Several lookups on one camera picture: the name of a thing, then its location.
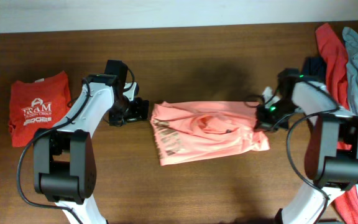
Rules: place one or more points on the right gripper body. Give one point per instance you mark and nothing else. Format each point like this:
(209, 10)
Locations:
(275, 116)

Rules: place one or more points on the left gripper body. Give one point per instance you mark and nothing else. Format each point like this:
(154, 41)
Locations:
(130, 111)

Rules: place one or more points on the salmon pink t-shirt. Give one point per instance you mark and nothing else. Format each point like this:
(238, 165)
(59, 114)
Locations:
(200, 130)

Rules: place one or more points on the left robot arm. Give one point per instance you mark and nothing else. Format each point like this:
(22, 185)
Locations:
(64, 164)

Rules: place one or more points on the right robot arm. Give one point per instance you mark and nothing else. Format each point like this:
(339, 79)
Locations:
(331, 158)

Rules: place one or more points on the navy blue garment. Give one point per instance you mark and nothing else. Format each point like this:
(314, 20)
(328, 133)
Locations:
(315, 67)

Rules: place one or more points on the folded red printed t-shirt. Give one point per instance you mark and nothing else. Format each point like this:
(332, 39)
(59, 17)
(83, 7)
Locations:
(36, 105)

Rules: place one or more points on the red orange garment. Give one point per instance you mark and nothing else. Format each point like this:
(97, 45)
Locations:
(333, 52)

